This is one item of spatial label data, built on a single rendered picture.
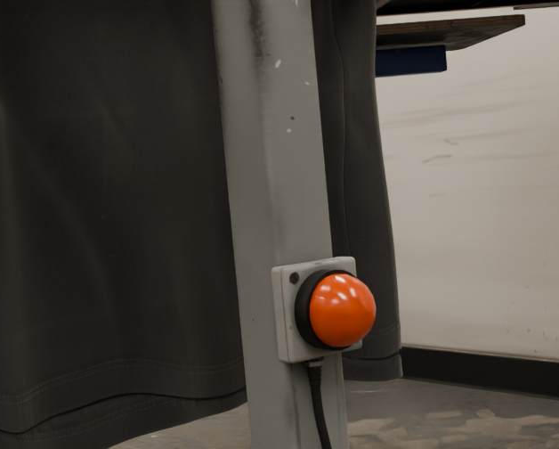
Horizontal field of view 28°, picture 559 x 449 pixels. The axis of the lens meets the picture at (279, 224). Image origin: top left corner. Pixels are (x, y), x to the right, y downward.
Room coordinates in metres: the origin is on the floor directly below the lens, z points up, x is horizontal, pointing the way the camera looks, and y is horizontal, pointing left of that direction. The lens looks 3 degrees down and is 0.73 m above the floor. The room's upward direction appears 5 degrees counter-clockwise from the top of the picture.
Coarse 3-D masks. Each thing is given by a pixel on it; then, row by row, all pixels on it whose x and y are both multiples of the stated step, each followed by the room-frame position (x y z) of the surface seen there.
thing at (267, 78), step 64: (256, 0) 0.58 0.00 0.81; (256, 64) 0.58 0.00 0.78; (256, 128) 0.58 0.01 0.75; (320, 128) 0.60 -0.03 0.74; (256, 192) 0.59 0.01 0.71; (320, 192) 0.60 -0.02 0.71; (256, 256) 0.59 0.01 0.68; (320, 256) 0.60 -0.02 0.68; (256, 320) 0.60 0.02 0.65; (256, 384) 0.60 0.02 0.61; (256, 448) 0.60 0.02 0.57; (320, 448) 0.59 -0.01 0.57
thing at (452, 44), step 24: (384, 24) 1.91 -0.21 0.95; (408, 24) 1.91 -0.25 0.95; (432, 24) 1.92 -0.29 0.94; (456, 24) 1.92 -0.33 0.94; (480, 24) 1.93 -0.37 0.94; (504, 24) 1.93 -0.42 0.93; (384, 48) 2.15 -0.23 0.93; (408, 48) 2.10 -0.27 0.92; (432, 48) 2.10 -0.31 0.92; (456, 48) 2.29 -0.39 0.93; (384, 72) 2.09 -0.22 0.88; (408, 72) 2.09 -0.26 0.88; (432, 72) 2.12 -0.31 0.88
